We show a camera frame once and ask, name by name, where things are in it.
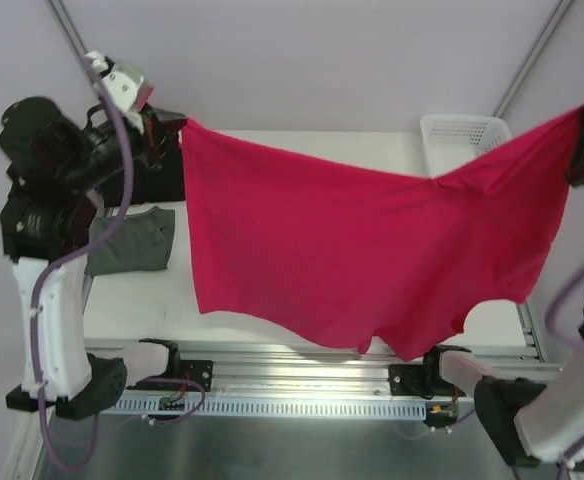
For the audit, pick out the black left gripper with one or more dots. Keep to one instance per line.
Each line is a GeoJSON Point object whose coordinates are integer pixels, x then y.
{"type": "Point", "coordinates": [157, 138]}

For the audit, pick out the pink t shirt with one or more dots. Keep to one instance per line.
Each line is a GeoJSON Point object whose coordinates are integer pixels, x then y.
{"type": "Point", "coordinates": [340, 254]}

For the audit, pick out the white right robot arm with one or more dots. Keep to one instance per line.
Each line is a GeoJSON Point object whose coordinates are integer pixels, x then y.
{"type": "Point", "coordinates": [530, 423]}

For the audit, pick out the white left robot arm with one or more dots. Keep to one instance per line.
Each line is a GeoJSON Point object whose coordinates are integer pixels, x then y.
{"type": "Point", "coordinates": [45, 234]}

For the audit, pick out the black folded t shirt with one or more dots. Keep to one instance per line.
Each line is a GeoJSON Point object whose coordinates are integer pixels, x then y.
{"type": "Point", "coordinates": [165, 184]}

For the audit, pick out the grey folded t shirt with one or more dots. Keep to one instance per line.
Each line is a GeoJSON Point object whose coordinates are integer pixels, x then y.
{"type": "Point", "coordinates": [143, 243]}

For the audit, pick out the white plastic basket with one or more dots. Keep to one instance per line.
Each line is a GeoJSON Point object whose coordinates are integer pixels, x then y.
{"type": "Point", "coordinates": [450, 141]}

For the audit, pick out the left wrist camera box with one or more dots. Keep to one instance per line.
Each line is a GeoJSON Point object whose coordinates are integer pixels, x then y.
{"type": "Point", "coordinates": [41, 144]}

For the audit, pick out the left aluminium corner post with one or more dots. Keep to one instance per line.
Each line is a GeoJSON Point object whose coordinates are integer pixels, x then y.
{"type": "Point", "coordinates": [66, 24]}

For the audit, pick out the aluminium corner post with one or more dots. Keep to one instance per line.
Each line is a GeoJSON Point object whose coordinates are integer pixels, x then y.
{"type": "Point", "coordinates": [550, 27]}
{"type": "Point", "coordinates": [66, 24]}

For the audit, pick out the right aluminium corner post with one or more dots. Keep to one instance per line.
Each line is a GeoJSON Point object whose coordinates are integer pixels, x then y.
{"type": "Point", "coordinates": [550, 27]}

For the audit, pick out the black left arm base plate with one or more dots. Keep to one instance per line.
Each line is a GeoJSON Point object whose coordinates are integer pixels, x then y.
{"type": "Point", "coordinates": [199, 371]}

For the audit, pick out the aluminium mounting rail frame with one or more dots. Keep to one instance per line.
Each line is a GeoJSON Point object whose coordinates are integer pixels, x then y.
{"type": "Point", "coordinates": [251, 357]}

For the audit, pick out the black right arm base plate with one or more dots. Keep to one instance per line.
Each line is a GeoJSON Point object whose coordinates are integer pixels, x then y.
{"type": "Point", "coordinates": [412, 380]}

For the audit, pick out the white slotted cable duct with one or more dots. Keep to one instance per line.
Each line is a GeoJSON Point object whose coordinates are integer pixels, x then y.
{"type": "Point", "coordinates": [375, 409]}

